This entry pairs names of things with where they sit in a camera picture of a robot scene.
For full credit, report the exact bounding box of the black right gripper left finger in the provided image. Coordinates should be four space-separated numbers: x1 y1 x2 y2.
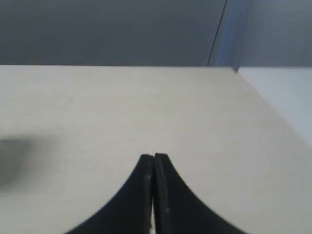
68 155 154 234

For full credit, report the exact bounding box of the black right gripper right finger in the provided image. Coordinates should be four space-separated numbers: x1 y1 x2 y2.
153 153 244 234

